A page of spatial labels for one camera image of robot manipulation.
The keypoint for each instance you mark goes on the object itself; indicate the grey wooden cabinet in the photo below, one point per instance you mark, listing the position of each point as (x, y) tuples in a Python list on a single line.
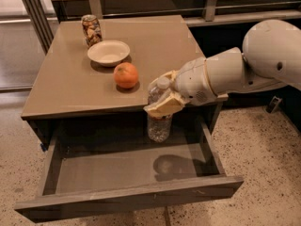
[(69, 84)]

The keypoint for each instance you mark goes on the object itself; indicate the orange fruit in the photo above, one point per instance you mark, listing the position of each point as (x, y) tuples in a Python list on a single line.
[(126, 75)]

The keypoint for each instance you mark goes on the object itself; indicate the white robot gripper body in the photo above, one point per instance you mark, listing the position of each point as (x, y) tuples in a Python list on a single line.
[(191, 80)]

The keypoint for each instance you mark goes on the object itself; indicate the clear plastic water bottle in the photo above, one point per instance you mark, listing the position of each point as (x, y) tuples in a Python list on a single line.
[(159, 126)]

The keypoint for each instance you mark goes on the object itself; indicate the open grey top drawer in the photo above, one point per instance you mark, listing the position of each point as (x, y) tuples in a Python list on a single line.
[(110, 169)]

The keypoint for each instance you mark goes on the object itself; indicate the white paper bowl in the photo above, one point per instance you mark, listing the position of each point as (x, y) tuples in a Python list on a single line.
[(108, 53)]

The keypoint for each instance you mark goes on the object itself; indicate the patterned drink can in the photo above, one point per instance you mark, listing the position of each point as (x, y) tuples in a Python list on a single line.
[(91, 29)]

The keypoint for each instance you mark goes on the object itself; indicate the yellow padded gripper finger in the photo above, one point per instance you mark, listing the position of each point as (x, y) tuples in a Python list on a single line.
[(167, 80), (169, 103)]

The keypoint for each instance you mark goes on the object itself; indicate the small black floor object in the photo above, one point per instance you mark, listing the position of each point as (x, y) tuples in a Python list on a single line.
[(273, 105)]

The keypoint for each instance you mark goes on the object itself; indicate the wooden bench with metal brackets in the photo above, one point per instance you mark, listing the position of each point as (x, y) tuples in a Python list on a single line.
[(195, 12)]

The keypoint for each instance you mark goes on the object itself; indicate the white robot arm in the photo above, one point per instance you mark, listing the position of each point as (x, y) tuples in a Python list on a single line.
[(270, 58)]

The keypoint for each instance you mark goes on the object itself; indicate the metal railing frame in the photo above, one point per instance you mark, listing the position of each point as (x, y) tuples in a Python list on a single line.
[(39, 21)]

